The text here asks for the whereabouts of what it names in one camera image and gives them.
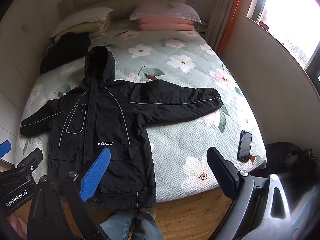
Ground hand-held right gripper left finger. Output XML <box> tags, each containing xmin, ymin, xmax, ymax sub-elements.
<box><xmin>26</xmin><ymin>147</ymin><xmax>111</xmax><ymax>240</ymax></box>

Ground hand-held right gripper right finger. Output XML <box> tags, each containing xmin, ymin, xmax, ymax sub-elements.
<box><xmin>207</xmin><ymin>147</ymin><xmax>292</xmax><ymax>240</ymax></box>

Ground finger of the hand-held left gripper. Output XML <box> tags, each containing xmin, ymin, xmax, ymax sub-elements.
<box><xmin>0</xmin><ymin>141</ymin><xmax>12</xmax><ymax>159</ymax></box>
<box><xmin>15</xmin><ymin>148</ymin><xmax>43</xmax><ymax>178</ymax></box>

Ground black hooded jacket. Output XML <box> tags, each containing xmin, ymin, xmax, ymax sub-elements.
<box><xmin>20</xmin><ymin>45</ymin><xmax>223</xmax><ymax>210</ymax></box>

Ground black smartphone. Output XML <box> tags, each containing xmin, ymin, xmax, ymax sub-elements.
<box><xmin>237</xmin><ymin>130</ymin><xmax>253</xmax><ymax>162</ymax></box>

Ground bed with floral green cover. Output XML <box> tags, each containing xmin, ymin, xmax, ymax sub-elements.
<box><xmin>15</xmin><ymin>17</ymin><xmax>267</xmax><ymax>203</ymax></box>

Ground person's legs in jeans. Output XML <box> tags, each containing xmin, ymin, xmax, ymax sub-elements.
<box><xmin>100</xmin><ymin>209</ymin><xmax>137</xmax><ymax>240</ymax></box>

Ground black bag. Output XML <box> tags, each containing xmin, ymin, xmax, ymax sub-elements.
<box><xmin>250</xmin><ymin>142</ymin><xmax>320</xmax><ymax>180</ymax></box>

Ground person's right leg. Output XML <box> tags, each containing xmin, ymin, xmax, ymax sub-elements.
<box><xmin>132</xmin><ymin>211</ymin><xmax>165</xmax><ymax>240</ymax></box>

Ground black folded garment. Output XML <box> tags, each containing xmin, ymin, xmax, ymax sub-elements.
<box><xmin>39</xmin><ymin>32</ymin><xmax>92</xmax><ymax>74</ymax></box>

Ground white nightstand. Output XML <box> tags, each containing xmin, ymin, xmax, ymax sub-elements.
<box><xmin>194</xmin><ymin>24</ymin><xmax>209</xmax><ymax>39</ymax></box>

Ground cream folded pillow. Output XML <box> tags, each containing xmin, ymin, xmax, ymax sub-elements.
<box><xmin>54</xmin><ymin>15</ymin><xmax>112</xmax><ymax>43</ymax></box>

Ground white textured pillow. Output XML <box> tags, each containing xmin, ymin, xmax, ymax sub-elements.
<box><xmin>50</xmin><ymin>7</ymin><xmax>114</xmax><ymax>38</ymax></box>

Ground orange curtain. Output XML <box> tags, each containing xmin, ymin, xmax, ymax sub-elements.
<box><xmin>217</xmin><ymin>0</ymin><xmax>248</xmax><ymax>55</ymax></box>

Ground pink folded blanket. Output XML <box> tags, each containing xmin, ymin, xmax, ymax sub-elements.
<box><xmin>139</xmin><ymin>17</ymin><xmax>195</xmax><ymax>31</ymax></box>

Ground grey curtain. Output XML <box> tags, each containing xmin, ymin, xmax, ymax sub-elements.
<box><xmin>205</xmin><ymin>0</ymin><xmax>240</xmax><ymax>50</ymax></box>

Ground window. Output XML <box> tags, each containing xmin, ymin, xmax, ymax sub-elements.
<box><xmin>246</xmin><ymin>0</ymin><xmax>320</xmax><ymax>70</ymax></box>

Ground beige padded headboard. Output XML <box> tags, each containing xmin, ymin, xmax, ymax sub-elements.
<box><xmin>57</xmin><ymin>0</ymin><xmax>200</xmax><ymax>23</ymax></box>

